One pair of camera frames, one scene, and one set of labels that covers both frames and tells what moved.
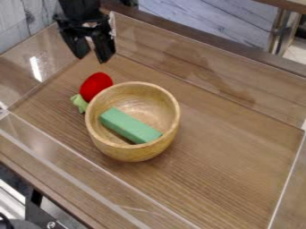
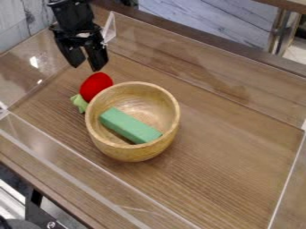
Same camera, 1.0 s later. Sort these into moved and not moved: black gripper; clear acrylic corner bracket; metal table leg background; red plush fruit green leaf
Moved: black gripper
Not moved: clear acrylic corner bracket; red plush fruit green leaf; metal table leg background
